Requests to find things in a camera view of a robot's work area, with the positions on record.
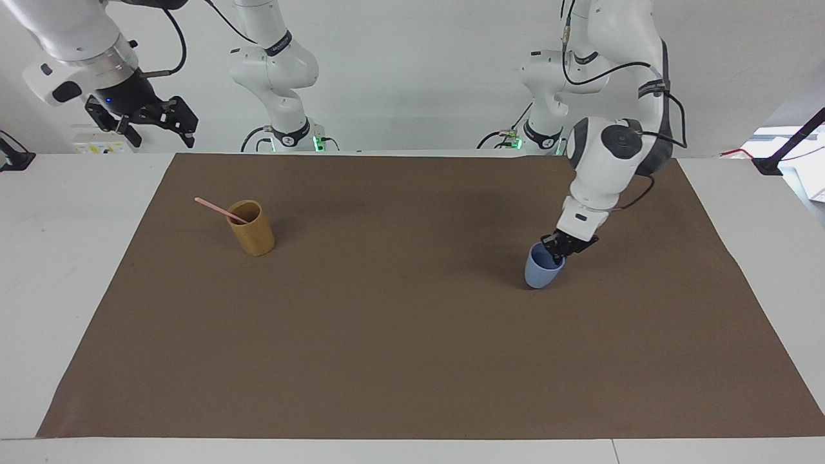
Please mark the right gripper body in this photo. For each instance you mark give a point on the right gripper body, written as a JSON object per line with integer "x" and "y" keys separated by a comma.
{"x": 127, "y": 91}

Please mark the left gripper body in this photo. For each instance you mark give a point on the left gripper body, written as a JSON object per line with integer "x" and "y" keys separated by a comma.
{"x": 579, "y": 243}

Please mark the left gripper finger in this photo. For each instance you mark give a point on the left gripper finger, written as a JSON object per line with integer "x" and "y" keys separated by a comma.
{"x": 566, "y": 254}
{"x": 548, "y": 247}

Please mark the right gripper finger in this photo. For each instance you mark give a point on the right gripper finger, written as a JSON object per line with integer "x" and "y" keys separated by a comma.
{"x": 113, "y": 122}
{"x": 173, "y": 118}

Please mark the blue cup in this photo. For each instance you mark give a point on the blue cup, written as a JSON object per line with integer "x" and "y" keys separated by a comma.
{"x": 541, "y": 274}

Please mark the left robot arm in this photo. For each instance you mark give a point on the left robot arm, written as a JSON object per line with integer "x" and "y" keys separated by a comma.
{"x": 602, "y": 161}

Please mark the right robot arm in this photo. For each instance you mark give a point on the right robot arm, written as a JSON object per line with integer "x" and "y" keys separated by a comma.
{"x": 277, "y": 71}

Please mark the pink chopstick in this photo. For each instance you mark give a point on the pink chopstick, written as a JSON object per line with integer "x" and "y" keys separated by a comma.
{"x": 216, "y": 208}

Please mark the bamboo cup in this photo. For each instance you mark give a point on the bamboo cup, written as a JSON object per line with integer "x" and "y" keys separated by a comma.
{"x": 254, "y": 233}

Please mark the black stand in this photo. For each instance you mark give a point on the black stand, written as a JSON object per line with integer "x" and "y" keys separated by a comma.
{"x": 783, "y": 153}
{"x": 14, "y": 156}

